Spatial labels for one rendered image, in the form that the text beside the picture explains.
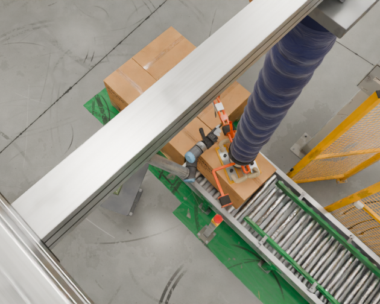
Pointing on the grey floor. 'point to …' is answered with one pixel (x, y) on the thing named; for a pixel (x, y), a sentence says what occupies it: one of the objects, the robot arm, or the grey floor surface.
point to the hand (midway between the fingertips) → (218, 126)
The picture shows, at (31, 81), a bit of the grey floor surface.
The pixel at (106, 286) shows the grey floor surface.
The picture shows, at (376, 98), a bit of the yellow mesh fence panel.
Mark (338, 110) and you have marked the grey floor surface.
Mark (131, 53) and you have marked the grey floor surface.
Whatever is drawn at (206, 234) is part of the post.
